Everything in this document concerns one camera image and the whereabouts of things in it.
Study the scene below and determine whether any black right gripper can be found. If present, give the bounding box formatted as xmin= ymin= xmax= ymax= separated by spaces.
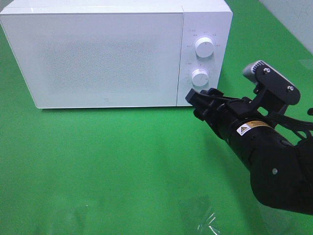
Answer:
xmin=185 ymin=60 xmax=300 ymax=127

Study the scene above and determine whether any white microwave oven body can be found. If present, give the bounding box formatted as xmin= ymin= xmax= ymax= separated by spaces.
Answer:
xmin=0 ymin=0 xmax=233 ymax=106

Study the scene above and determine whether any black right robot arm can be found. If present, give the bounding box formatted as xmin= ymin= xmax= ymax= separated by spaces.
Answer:
xmin=186 ymin=60 xmax=313 ymax=215

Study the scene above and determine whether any white microwave door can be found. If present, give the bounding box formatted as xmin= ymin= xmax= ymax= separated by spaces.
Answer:
xmin=0 ymin=13 xmax=183 ymax=109

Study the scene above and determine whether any upper white power knob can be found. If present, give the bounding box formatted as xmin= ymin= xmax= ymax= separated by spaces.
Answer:
xmin=195 ymin=36 xmax=214 ymax=58

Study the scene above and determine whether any white timer knob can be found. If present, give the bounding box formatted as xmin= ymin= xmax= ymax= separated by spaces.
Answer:
xmin=191 ymin=69 xmax=209 ymax=87

